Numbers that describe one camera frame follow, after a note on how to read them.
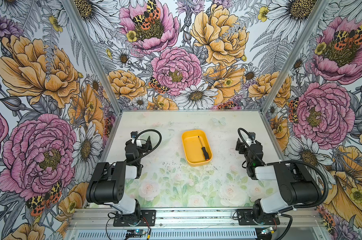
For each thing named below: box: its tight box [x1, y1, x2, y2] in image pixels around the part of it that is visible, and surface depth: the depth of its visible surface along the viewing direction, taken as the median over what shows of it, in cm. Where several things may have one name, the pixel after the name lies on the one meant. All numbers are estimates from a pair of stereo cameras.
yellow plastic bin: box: [181, 129, 213, 167], surface depth 101 cm
